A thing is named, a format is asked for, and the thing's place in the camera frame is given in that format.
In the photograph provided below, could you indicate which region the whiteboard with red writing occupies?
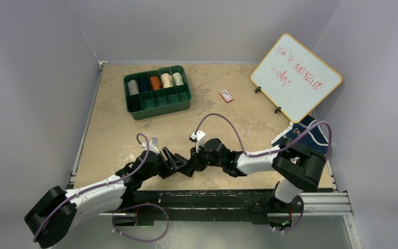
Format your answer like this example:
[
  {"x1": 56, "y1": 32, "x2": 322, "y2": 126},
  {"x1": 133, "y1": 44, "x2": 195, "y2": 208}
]
[{"x1": 250, "y1": 34, "x2": 343, "y2": 123}]

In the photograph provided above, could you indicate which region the green divided storage tray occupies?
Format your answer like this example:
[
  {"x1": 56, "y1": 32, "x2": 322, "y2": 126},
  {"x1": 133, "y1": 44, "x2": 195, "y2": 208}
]
[{"x1": 123, "y1": 65, "x2": 192, "y2": 120}]

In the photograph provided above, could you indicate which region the grey rolled underwear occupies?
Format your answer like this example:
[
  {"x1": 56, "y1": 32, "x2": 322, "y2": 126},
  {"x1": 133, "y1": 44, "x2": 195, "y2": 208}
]
[{"x1": 126, "y1": 79, "x2": 139, "y2": 95}]

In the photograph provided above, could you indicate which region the black striped underwear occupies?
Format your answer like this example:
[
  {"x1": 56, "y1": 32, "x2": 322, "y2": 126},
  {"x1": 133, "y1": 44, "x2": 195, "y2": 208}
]
[{"x1": 172, "y1": 160, "x2": 195, "y2": 177}]

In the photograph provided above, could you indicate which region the navy rolled underwear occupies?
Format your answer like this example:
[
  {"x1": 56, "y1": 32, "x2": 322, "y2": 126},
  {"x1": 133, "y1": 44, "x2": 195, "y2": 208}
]
[{"x1": 138, "y1": 76, "x2": 151, "y2": 93}]

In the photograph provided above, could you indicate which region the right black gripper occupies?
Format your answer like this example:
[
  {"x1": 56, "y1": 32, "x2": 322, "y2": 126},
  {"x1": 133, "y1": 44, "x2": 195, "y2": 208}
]
[{"x1": 188, "y1": 144, "x2": 224, "y2": 173}]

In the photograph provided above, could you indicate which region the pale green rolled underwear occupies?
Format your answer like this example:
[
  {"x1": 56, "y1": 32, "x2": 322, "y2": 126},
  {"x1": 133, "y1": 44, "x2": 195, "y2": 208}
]
[{"x1": 172, "y1": 72, "x2": 184, "y2": 86}]

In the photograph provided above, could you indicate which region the beige rolled underwear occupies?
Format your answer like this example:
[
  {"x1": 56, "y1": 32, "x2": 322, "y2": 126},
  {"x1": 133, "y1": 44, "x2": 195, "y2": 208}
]
[{"x1": 161, "y1": 73, "x2": 174, "y2": 88}]

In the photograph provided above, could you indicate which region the orange rolled underwear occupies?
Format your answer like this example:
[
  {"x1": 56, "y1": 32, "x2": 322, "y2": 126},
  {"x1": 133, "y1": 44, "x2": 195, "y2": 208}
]
[{"x1": 150, "y1": 76, "x2": 162, "y2": 90}]

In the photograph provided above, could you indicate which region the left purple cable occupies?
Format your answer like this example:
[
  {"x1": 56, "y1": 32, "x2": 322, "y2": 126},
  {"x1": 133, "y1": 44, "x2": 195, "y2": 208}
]
[{"x1": 32, "y1": 133, "x2": 170, "y2": 243}]

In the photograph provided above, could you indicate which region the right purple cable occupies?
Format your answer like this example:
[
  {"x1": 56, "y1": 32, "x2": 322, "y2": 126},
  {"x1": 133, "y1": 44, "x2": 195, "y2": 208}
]
[{"x1": 193, "y1": 113, "x2": 334, "y2": 234}]

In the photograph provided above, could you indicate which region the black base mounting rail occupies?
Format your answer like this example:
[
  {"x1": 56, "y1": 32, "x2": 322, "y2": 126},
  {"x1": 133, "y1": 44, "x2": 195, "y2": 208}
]
[{"x1": 111, "y1": 189, "x2": 304, "y2": 227}]

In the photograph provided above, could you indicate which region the navy white underwear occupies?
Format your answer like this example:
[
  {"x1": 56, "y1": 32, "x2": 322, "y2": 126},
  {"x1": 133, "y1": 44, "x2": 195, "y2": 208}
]
[{"x1": 271, "y1": 115, "x2": 328, "y2": 155}]

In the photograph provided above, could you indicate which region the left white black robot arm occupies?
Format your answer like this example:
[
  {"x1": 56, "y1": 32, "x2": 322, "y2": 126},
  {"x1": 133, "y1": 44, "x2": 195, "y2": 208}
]
[{"x1": 24, "y1": 147, "x2": 188, "y2": 248}]

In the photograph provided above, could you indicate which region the aluminium frame rail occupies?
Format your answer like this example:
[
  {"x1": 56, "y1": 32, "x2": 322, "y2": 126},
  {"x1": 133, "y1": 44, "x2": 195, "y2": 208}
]
[{"x1": 41, "y1": 190, "x2": 363, "y2": 249}]

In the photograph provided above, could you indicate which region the purple cable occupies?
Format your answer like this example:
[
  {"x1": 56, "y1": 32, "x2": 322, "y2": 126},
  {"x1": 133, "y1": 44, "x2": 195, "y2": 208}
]
[
  {"x1": 32, "y1": 133, "x2": 170, "y2": 243},
  {"x1": 193, "y1": 113, "x2": 334, "y2": 234}
]

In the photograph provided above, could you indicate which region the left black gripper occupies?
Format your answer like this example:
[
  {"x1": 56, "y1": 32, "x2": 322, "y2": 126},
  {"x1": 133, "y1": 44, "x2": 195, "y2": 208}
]
[{"x1": 141, "y1": 147, "x2": 185, "y2": 181}]

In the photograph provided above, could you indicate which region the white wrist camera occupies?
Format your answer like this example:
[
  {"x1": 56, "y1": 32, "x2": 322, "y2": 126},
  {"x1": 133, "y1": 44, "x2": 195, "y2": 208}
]
[
  {"x1": 189, "y1": 130, "x2": 206, "y2": 153},
  {"x1": 149, "y1": 137, "x2": 160, "y2": 154}
]

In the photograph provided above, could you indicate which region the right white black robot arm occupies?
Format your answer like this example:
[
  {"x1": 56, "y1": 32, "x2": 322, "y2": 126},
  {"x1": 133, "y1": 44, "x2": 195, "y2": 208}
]
[{"x1": 187, "y1": 138, "x2": 326, "y2": 211}]

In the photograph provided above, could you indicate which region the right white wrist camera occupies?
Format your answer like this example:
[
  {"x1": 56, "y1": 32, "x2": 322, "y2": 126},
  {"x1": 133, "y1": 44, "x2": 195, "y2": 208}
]
[{"x1": 189, "y1": 130, "x2": 206, "y2": 153}]

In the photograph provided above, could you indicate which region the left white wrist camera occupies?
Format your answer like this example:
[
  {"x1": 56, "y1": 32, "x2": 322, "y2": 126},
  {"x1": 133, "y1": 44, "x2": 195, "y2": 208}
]
[{"x1": 149, "y1": 137, "x2": 160, "y2": 154}]

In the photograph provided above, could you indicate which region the small red white box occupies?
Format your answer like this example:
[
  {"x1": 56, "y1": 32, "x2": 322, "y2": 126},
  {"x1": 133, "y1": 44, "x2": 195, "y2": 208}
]
[{"x1": 219, "y1": 90, "x2": 234, "y2": 103}]

